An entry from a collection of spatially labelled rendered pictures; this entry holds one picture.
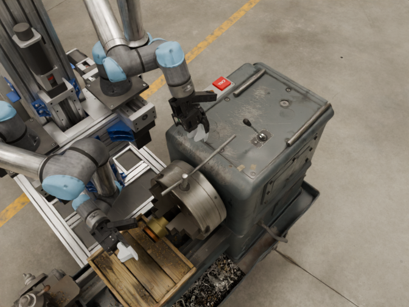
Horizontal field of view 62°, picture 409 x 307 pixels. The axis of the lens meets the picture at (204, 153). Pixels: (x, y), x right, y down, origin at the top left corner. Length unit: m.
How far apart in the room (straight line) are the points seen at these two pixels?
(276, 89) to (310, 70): 2.07
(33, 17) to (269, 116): 0.99
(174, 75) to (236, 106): 0.50
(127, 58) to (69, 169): 0.39
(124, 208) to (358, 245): 1.62
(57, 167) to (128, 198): 1.32
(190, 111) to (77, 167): 0.40
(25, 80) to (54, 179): 0.62
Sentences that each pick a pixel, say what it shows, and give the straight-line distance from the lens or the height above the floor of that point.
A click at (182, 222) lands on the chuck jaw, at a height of 1.11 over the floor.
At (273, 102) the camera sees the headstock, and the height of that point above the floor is 1.25.
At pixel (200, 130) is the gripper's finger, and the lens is 1.14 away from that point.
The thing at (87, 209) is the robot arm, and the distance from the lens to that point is 1.43.
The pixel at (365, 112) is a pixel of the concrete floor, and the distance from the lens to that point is 3.35.
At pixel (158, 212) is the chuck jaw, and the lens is 1.33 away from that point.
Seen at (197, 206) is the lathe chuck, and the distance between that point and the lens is 1.24.
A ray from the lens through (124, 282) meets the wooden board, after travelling 1.53.
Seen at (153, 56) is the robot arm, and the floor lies 1.65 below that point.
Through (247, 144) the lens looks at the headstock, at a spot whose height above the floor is 1.25.
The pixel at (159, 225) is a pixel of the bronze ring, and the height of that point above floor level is 1.12.
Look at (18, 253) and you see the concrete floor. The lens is 2.80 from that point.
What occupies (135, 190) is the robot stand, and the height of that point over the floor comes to 0.21.
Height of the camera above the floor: 2.32
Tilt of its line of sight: 56 degrees down
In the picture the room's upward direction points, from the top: 3 degrees counter-clockwise
